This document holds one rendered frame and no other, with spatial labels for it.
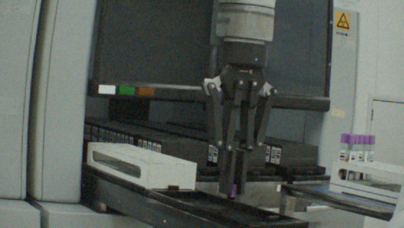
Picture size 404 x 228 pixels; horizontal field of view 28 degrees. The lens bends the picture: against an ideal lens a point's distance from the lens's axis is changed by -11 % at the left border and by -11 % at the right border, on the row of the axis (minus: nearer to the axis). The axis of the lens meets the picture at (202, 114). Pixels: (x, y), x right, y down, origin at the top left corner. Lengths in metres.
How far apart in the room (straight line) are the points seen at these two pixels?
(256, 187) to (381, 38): 1.94
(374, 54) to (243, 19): 2.38
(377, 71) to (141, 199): 2.28
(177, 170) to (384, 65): 2.25
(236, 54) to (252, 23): 0.06
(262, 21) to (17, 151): 0.62
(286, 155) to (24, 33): 0.70
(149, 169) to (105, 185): 0.16
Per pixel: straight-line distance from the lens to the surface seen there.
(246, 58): 1.33
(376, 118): 3.70
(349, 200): 1.57
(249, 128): 1.37
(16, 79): 1.70
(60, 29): 1.73
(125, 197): 1.60
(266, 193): 1.89
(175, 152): 1.84
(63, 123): 1.74
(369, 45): 3.66
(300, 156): 2.02
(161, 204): 1.47
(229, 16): 1.33
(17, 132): 1.71
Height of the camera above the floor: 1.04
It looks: 3 degrees down
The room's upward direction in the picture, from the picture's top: 5 degrees clockwise
